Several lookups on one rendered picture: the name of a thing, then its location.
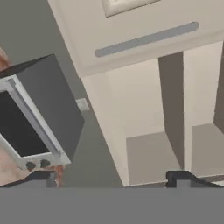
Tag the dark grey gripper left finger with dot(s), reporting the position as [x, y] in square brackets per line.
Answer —
[40, 176]

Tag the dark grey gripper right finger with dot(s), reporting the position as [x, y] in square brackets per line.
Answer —
[178, 176]

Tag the cream open shelf unit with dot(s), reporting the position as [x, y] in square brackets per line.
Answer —
[151, 125]

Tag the cream cabinet door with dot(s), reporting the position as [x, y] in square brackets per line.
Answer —
[131, 26]

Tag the grey toaster oven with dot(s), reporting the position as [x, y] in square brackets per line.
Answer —
[43, 110]

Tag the white wall outlet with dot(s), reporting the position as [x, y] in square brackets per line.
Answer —
[82, 104]

